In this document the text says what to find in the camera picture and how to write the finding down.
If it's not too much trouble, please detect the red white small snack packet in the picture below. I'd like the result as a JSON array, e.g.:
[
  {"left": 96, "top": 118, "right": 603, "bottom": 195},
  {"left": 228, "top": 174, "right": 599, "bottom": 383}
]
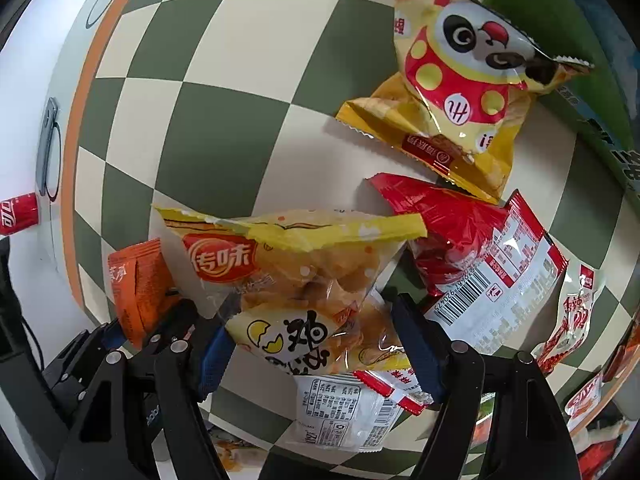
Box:
[{"left": 532, "top": 259, "right": 604, "bottom": 376}]

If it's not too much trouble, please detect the green checkered table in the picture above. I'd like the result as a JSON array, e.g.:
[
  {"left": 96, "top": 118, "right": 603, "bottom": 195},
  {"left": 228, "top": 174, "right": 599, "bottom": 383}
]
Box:
[{"left": 41, "top": 0, "right": 639, "bottom": 479}]

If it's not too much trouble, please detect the orange cake snack packet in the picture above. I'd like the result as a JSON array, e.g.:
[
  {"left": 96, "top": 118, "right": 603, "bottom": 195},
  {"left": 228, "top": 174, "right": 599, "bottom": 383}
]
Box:
[{"left": 107, "top": 238, "right": 181, "bottom": 350}]

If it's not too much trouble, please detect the yellow panda chips bag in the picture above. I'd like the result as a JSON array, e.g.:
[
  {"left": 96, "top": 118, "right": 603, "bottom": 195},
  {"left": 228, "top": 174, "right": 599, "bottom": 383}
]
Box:
[{"left": 336, "top": 0, "right": 593, "bottom": 204}]

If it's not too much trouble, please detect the cardboard box with blue print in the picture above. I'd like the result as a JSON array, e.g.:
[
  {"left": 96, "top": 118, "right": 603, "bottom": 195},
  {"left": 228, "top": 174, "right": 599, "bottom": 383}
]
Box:
[{"left": 482, "top": 0, "right": 639, "bottom": 204}]

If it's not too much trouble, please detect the yellow egg snack bag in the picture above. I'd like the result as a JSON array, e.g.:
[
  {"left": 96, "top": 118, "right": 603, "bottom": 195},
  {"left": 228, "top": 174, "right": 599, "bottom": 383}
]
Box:
[{"left": 157, "top": 207, "right": 427, "bottom": 376}]

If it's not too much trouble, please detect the red crinkled snack packet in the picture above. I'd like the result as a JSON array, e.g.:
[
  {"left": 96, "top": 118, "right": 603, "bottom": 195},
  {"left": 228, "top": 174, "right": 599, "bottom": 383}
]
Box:
[{"left": 369, "top": 172, "right": 568, "bottom": 354}]

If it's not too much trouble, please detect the red cola can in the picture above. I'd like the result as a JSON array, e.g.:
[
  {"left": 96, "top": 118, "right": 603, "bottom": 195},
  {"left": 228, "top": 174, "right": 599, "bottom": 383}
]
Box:
[{"left": 0, "top": 193, "right": 39, "bottom": 236}]

